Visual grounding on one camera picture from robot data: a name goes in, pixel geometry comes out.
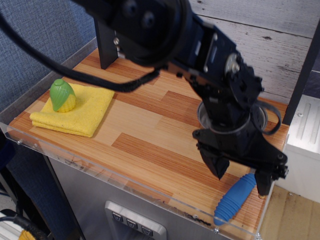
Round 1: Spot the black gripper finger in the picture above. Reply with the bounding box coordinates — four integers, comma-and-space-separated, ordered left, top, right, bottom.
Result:
254, 169, 272, 195
200, 149, 230, 180

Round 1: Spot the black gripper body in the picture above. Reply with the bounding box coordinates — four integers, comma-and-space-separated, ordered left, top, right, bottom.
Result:
192, 122, 288, 180

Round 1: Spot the blue handled metal fork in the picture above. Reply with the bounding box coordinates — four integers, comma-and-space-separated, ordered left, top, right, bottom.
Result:
213, 173, 256, 226

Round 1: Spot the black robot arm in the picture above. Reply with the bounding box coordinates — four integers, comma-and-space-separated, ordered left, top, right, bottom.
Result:
78, 0, 288, 196

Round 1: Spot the folded yellow napkin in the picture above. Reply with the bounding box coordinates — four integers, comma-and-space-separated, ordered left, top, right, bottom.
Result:
29, 83, 115, 138

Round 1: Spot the stainless steel pot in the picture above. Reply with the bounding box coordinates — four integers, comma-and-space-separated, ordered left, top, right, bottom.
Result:
197, 102, 268, 134

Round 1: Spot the white block on right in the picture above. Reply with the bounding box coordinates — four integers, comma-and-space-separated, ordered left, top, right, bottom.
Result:
275, 95, 320, 203

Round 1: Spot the clear acrylic edge guard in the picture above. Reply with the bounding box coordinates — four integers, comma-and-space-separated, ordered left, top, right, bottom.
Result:
0, 121, 291, 239

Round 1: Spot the silver button control panel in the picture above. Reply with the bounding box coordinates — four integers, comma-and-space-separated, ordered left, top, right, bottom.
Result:
104, 200, 168, 240

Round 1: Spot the toy corn cob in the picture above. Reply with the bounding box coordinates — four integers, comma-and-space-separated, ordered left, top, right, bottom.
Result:
50, 79, 77, 113

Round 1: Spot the black braided cable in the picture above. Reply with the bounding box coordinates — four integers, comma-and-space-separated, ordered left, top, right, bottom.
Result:
0, 12, 161, 93

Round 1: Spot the dark right vertical post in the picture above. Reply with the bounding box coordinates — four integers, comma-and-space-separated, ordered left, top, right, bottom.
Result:
282, 21, 320, 125

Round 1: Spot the dark vertical post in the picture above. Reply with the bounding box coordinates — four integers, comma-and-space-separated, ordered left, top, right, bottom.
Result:
282, 21, 320, 125
94, 18, 118, 70

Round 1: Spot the dark left vertical post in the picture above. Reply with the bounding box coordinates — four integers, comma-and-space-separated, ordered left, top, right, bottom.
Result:
94, 18, 118, 70

